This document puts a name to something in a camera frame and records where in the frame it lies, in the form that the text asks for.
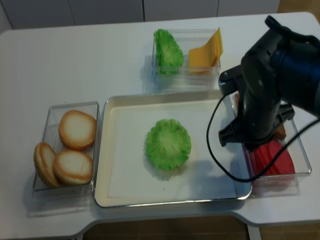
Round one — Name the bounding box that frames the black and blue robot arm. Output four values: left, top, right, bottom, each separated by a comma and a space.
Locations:
218, 16, 320, 151

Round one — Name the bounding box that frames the white rectangular serving tray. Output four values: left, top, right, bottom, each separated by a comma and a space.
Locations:
94, 90, 252, 208

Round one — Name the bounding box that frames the bun half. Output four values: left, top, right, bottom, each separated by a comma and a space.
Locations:
33, 142, 61, 188
52, 149, 93, 185
58, 110, 97, 151

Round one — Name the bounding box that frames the red tomato slice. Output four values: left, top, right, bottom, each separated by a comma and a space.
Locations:
248, 139, 296, 177

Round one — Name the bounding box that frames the green lettuce stack in container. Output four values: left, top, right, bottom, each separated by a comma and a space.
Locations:
153, 29, 184, 75

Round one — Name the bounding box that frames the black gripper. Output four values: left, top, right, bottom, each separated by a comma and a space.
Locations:
218, 72, 296, 150

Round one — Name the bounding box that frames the green lettuce leaf on tray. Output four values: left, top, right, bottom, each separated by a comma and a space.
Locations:
145, 118, 192, 171

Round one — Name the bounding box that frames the white paper tray liner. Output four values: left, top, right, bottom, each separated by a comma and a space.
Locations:
108, 100, 239, 200

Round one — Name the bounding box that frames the yellow cheese slices stack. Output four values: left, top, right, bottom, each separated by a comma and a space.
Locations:
188, 28, 224, 74

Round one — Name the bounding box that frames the upper bun half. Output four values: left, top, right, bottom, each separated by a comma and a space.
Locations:
58, 110, 97, 151

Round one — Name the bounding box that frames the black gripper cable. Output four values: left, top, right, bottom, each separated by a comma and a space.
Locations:
206, 93, 320, 182

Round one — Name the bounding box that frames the clear meat and tomato container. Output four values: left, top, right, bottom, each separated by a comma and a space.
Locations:
229, 92, 313, 198

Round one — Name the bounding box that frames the clear plastic bun container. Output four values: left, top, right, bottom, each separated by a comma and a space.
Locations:
32, 101, 101, 197

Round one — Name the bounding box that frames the dark wrist camera box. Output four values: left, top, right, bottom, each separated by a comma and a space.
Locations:
218, 65, 244, 96

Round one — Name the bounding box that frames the clear lettuce and cheese container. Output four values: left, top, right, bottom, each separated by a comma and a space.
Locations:
141, 29, 221, 94

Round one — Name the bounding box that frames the lower front bun half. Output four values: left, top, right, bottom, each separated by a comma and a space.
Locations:
52, 149, 93, 185

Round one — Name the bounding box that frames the leftmost bun half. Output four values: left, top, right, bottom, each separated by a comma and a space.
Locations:
33, 142, 61, 188

